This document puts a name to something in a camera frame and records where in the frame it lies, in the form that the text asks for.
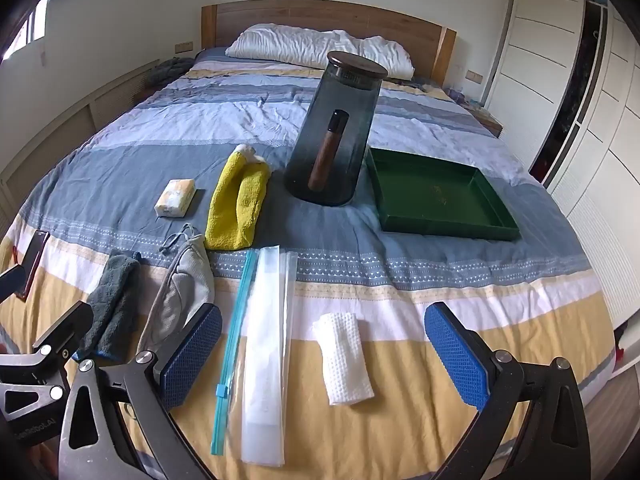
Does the dark grey towel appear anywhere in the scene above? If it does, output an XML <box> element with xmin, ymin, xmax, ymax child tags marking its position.
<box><xmin>72</xmin><ymin>254</ymin><xmax>142</xmax><ymax>363</ymax></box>

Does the yellow towel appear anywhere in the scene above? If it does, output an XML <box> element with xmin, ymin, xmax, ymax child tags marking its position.
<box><xmin>204</xmin><ymin>144</ymin><xmax>272</xmax><ymax>251</ymax></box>

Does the smartphone in red case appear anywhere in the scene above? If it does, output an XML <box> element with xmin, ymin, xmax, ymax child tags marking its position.
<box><xmin>14</xmin><ymin>230</ymin><xmax>51</xmax><ymax>303</ymax></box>

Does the wooden bed with striped quilt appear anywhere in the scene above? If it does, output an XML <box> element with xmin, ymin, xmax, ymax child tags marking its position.
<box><xmin>0</xmin><ymin>47</ymin><xmax>616</xmax><ymax>480</ymax></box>

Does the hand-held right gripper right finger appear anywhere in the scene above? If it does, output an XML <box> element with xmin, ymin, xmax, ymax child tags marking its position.
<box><xmin>424</xmin><ymin>301</ymin><xmax>592</xmax><ymax>480</ymax></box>

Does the grey knitted cloth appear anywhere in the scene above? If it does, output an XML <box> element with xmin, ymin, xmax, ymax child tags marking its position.
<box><xmin>146</xmin><ymin>56</ymin><xmax>195</xmax><ymax>88</ymax></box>

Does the green tray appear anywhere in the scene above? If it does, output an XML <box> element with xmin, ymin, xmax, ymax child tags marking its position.
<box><xmin>365</xmin><ymin>146</ymin><xmax>521</xmax><ymax>242</ymax></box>

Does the window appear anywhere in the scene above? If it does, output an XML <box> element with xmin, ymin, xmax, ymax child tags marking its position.
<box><xmin>0</xmin><ymin>0</ymin><xmax>56</xmax><ymax>61</ymax></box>

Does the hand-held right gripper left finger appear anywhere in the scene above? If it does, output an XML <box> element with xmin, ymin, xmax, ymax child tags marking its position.
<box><xmin>59</xmin><ymin>304</ymin><xmax>223</xmax><ymax>480</ymax></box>

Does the clear zip plastic bag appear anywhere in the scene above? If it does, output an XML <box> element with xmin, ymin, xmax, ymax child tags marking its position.
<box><xmin>210</xmin><ymin>246</ymin><xmax>299</xmax><ymax>465</ymax></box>

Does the white waffle cloth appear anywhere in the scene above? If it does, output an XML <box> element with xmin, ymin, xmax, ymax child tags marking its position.
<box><xmin>313</xmin><ymin>312</ymin><xmax>376</xmax><ymax>406</ymax></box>

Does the blue bed sheet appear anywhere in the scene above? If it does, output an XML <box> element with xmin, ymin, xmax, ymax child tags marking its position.
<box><xmin>192</xmin><ymin>47</ymin><xmax>229</xmax><ymax>68</ymax></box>

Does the white wardrobe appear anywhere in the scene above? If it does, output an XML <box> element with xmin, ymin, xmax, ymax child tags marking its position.
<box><xmin>482</xmin><ymin>0</ymin><xmax>640</xmax><ymax>376</ymax></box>

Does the white tissue pack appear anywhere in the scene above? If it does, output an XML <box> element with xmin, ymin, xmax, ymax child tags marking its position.
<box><xmin>154</xmin><ymin>179</ymin><xmax>197</xmax><ymax>218</ymax></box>

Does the grey mesh drawstring bag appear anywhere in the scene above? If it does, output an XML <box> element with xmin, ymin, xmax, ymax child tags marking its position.
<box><xmin>136</xmin><ymin>224</ymin><xmax>216</xmax><ymax>361</ymax></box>

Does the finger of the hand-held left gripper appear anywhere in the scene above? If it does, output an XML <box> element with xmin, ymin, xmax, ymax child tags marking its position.
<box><xmin>0</xmin><ymin>262</ymin><xmax>29</xmax><ymax>306</ymax></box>
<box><xmin>0</xmin><ymin>301</ymin><xmax>95</xmax><ymax>415</ymax></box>

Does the white pillow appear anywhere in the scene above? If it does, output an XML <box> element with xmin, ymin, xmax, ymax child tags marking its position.
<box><xmin>201</xmin><ymin>0</ymin><xmax>457</xmax><ymax>86</ymax></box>
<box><xmin>225</xmin><ymin>23</ymin><xmax>362</xmax><ymax>69</ymax></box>
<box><xmin>357</xmin><ymin>36</ymin><xmax>415</xmax><ymax>80</ymax></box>

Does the smoked glass pitcher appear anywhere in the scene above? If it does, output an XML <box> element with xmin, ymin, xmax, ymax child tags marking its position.
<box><xmin>284</xmin><ymin>51</ymin><xmax>388</xmax><ymax>207</ymax></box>

